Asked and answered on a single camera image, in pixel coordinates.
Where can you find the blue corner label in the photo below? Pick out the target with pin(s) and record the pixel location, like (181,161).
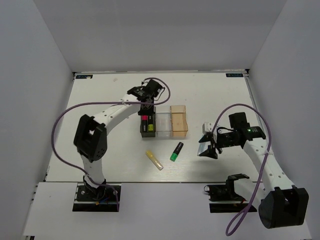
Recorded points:
(84,76)
(234,75)

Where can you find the pink cap black highlighter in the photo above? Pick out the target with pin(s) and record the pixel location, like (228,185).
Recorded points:
(144,123)

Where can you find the left blue corner label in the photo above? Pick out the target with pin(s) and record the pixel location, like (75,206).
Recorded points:
(84,76)

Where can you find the dark grey plastic container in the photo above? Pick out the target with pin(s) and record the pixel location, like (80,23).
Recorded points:
(149,134)

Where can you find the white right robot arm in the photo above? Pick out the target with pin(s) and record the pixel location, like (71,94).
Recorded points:
(280,203)

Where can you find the orange translucent plastic container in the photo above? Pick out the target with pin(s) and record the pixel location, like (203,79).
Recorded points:
(179,124)

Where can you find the blue translucent glue stick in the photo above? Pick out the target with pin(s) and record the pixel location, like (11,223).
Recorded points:
(203,149)

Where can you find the green cap black highlighter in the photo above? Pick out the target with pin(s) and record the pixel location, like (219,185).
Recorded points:
(176,151)

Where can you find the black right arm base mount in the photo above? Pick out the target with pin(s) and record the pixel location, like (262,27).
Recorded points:
(223,198)

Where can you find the clear plastic container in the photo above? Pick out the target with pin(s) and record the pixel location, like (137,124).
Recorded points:
(163,121)

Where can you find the yellow cap black highlighter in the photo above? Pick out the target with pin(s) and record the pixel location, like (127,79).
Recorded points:
(150,124)

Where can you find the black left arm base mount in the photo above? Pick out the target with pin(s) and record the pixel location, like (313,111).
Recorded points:
(105,202)

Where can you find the yellow translucent glue stick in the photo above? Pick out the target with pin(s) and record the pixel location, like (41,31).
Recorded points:
(154,160)

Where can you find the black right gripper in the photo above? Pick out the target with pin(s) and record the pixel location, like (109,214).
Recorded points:
(210,152)

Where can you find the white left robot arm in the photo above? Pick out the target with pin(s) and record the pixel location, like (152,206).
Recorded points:
(92,131)

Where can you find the right blue corner label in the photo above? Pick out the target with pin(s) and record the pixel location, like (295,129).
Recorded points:
(234,75)

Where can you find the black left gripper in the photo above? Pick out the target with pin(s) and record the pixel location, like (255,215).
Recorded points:
(149,112)

